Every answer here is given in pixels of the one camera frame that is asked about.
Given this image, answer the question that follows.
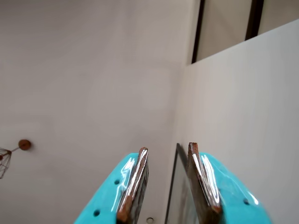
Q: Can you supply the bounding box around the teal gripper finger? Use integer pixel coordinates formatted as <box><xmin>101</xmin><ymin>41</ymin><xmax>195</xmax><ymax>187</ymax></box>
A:
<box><xmin>186</xmin><ymin>141</ymin><xmax>273</xmax><ymax>224</ymax></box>
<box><xmin>73</xmin><ymin>147</ymin><xmax>150</xmax><ymax>224</ymax></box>

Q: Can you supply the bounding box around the copper wire cage lamp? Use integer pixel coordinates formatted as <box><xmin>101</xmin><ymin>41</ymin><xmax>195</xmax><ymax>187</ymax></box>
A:
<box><xmin>0</xmin><ymin>147</ymin><xmax>13</xmax><ymax>180</ymax></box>

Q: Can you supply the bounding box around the round wooden ceiling mount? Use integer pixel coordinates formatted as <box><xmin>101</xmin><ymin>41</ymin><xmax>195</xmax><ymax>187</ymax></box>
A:
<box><xmin>18</xmin><ymin>139</ymin><xmax>32</xmax><ymax>151</ymax></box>

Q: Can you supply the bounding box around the black framed picture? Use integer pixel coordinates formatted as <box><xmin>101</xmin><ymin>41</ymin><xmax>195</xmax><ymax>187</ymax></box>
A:
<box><xmin>164</xmin><ymin>142</ymin><xmax>200</xmax><ymax>224</ymax></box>

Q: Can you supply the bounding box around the black window frame bar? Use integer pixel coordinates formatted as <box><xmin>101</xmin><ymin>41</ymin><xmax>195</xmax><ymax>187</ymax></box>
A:
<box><xmin>191</xmin><ymin>0</ymin><xmax>206</xmax><ymax>64</ymax></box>
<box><xmin>244</xmin><ymin>0</ymin><xmax>265</xmax><ymax>42</ymax></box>

